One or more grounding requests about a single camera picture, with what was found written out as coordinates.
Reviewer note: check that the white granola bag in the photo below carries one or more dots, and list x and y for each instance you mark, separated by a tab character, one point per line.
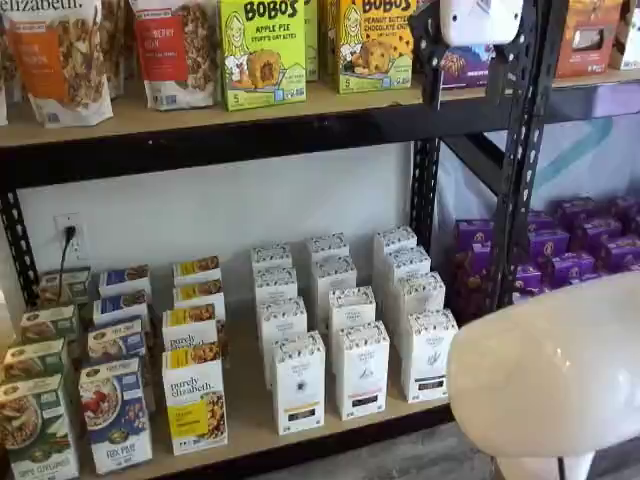
3	75

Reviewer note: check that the yellow Bobo's peanut butter box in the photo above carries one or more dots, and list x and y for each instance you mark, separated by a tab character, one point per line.
375	50

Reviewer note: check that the white box green strip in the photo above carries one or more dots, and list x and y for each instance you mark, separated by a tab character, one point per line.
425	360
395	240
419	295
407	262

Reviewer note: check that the white snack box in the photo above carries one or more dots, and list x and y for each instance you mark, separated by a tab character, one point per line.
629	35

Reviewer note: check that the white box pink strip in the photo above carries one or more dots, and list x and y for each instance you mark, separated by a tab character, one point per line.
362	375
334	280
328	247
352	310

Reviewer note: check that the white box yellow strip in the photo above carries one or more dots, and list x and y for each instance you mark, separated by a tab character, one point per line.
276	285
300	385
271	257
282	320

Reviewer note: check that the purple snack box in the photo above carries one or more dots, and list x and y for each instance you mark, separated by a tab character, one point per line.
597	232
625	207
475	235
475	280
620	252
540	221
572	270
575	212
547	245
529	280

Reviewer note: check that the red label granola bag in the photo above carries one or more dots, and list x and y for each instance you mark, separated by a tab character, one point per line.
175	55

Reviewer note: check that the green oatmeal box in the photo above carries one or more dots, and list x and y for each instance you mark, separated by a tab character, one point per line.
35	360
67	287
35	430
50	322

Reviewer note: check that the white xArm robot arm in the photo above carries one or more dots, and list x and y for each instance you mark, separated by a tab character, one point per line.
540	360

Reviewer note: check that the white yellow granola box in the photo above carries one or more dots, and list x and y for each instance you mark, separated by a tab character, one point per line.
195	405
197	270
190	327
200	295

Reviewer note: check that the white blue oatmeal box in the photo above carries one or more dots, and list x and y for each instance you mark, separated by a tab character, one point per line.
115	420
122	307
125	280
117	340

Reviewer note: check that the white wall outlet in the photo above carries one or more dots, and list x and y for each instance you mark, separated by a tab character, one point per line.
70	235

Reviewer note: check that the orange brown snack box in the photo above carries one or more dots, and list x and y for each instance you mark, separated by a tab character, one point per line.
590	35

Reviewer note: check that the orange label granola bag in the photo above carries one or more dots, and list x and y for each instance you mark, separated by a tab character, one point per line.
55	60

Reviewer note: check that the white plastic sheet teal stripe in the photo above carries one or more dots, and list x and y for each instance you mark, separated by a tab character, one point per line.
580	160

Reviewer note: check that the blue snack bar box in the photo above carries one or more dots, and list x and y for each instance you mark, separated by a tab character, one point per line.
470	67

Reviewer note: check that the green Bobo's apple pie box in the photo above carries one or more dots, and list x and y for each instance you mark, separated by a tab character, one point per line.
262	55
311	45

